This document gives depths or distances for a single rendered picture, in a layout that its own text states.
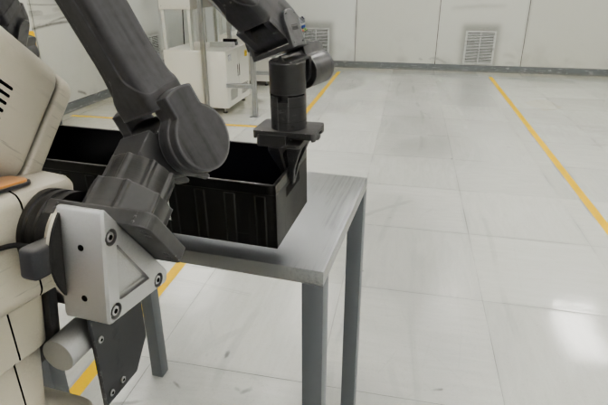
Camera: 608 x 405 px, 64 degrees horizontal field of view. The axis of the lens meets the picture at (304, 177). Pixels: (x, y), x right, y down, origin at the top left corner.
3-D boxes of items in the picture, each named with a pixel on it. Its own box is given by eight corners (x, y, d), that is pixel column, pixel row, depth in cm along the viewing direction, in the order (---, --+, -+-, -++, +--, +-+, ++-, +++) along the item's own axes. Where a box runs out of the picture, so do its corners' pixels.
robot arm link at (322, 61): (238, 28, 75) (281, 8, 70) (281, 21, 84) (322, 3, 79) (264, 103, 77) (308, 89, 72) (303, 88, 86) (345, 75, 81)
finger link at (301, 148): (272, 173, 87) (270, 121, 83) (311, 176, 85) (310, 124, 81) (258, 188, 81) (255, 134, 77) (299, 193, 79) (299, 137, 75)
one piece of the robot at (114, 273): (109, 327, 45) (101, 211, 42) (63, 317, 46) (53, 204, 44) (167, 281, 54) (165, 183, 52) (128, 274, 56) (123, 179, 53)
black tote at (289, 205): (-6, 206, 93) (-23, 151, 89) (59, 171, 108) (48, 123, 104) (277, 249, 78) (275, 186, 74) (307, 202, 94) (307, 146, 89)
